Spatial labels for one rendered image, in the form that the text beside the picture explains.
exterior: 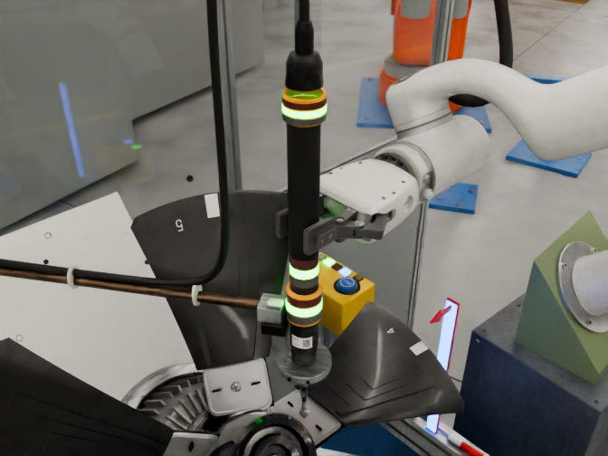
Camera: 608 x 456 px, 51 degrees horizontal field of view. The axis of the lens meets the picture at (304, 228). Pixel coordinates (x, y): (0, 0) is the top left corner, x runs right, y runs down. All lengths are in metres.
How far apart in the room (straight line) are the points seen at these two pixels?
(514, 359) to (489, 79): 0.77
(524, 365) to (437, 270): 1.82
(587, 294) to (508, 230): 2.24
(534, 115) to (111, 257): 0.66
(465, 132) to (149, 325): 0.56
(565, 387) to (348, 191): 0.79
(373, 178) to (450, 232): 2.74
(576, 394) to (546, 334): 0.13
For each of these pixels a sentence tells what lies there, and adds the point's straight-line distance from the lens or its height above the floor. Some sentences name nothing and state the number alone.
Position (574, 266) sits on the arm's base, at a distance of 1.38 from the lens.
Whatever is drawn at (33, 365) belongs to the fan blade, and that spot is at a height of 1.40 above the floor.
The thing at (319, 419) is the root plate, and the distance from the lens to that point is 0.90.
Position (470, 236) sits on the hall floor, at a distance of 3.47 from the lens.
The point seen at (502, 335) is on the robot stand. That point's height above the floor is 0.93.
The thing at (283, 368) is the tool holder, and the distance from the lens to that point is 0.81.
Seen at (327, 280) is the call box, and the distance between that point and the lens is 1.31.
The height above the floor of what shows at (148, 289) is 1.38.
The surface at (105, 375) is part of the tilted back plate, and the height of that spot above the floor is 1.17.
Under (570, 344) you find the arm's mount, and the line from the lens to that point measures 1.38.
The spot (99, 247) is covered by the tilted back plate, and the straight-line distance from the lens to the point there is 1.04.
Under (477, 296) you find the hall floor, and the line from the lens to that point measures 3.06.
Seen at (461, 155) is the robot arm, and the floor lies 1.51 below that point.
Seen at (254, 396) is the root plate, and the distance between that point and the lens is 0.85.
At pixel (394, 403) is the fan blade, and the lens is 0.95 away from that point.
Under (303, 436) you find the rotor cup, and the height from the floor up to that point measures 1.23.
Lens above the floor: 1.88
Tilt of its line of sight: 33 degrees down
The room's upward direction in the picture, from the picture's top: straight up
